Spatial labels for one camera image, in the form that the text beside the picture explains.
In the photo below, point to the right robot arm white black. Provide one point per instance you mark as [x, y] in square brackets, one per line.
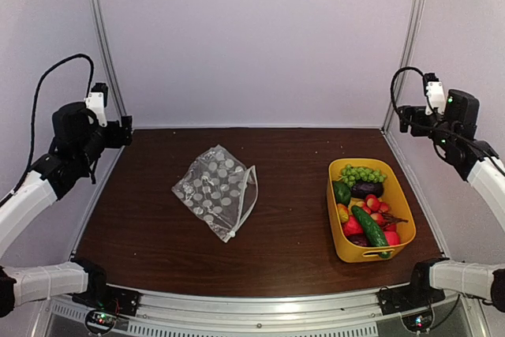
[450, 122]

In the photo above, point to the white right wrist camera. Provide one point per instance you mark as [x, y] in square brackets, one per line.
[434, 94]

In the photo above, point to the clear polka dot zip bag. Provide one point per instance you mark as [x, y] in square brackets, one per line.
[220, 190]

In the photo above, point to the dark red toy beet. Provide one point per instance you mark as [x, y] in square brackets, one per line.
[359, 240]

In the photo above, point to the green toy cucumber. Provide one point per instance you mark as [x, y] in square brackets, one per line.
[371, 228]

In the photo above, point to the red toy strawberry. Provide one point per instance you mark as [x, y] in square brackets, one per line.
[352, 227]

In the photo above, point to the aluminium frame post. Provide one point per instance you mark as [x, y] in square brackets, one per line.
[416, 13]
[106, 58]

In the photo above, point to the left aluminium frame post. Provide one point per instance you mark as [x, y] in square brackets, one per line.
[106, 58]

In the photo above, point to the right circuit board with leds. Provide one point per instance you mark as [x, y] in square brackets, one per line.
[417, 323]

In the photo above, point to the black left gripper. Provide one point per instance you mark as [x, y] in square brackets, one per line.
[116, 140]

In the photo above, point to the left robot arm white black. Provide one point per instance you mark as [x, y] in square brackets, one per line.
[81, 134]

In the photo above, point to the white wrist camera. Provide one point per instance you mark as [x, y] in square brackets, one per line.
[96, 101]
[434, 94]

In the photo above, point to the right aluminium frame post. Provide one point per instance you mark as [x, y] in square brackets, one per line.
[416, 13]

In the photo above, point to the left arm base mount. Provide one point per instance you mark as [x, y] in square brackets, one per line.
[116, 300]

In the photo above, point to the front aluminium rail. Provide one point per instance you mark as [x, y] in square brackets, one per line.
[355, 313]

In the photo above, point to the left circuit board with leds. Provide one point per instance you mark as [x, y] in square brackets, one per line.
[97, 321]

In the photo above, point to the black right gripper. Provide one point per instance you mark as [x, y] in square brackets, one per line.
[416, 129]

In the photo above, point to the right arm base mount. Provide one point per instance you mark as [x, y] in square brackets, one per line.
[405, 298]

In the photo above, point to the green toy pepper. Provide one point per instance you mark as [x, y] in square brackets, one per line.
[342, 193]

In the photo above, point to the green toy grapes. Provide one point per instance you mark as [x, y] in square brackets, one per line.
[351, 175]

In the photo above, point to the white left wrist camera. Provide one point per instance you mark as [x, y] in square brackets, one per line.
[96, 101]

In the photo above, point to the purple toy eggplant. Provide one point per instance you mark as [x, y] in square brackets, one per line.
[362, 189]

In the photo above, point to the circuit board with leds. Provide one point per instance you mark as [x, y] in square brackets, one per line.
[97, 321]
[417, 323]

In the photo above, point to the yellow plastic basket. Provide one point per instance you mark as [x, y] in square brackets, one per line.
[393, 195]

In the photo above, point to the pink toy fruit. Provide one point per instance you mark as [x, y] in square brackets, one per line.
[392, 237]

